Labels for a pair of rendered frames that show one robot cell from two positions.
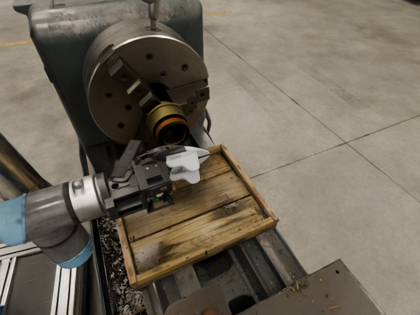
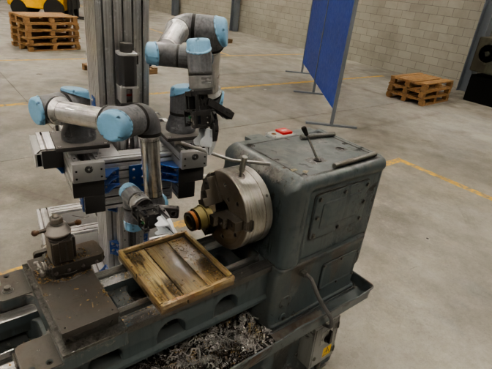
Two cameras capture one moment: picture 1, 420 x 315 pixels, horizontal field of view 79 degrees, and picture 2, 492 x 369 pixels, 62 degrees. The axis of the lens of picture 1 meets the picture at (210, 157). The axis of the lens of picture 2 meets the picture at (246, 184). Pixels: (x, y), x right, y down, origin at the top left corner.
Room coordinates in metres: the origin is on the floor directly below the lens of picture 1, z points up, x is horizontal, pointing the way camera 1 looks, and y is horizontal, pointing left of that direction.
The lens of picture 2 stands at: (0.26, -1.20, 1.88)
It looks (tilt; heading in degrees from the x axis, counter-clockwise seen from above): 26 degrees down; 74
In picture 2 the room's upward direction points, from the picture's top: 7 degrees clockwise
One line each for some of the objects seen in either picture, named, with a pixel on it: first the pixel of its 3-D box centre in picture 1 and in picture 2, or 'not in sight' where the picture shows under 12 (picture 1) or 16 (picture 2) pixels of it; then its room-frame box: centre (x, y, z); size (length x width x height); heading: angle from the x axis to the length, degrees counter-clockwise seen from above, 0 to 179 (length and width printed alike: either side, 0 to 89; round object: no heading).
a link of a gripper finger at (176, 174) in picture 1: (191, 171); (162, 231); (0.34, 0.04, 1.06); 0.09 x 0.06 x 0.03; 114
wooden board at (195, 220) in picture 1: (187, 202); (175, 266); (0.39, 0.06, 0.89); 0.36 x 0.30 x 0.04; 115
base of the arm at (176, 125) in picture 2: not in sight; (181, 119); (0.47, 0.83, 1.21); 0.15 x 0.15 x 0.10
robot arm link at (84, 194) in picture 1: (90, 195); (140, 203); (0.26, 0.21, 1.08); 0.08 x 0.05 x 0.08; 24
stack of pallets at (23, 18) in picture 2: not in sight; (45, 31); (-1.80, 9.62, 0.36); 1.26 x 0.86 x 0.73; 36
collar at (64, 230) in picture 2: not in sight; (57, 227); (0.01, -0.03, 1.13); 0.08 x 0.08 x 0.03
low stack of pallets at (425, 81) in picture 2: not in sight; (419, 88); (6.05, 6.41, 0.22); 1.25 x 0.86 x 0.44; 28
